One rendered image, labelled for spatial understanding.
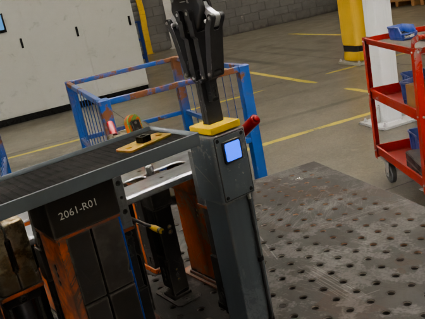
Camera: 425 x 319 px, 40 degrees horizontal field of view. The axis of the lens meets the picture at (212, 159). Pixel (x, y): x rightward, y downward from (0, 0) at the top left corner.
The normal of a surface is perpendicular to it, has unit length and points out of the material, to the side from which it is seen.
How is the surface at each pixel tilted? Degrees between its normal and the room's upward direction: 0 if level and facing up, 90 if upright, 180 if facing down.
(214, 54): 103
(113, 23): 90
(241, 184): 90
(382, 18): 90
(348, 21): 90
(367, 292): 0
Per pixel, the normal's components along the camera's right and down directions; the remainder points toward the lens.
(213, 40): 0.62, 0.33
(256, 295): 0.59, 0.12
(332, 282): -0.19, -0.94
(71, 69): 0.36, 0.20
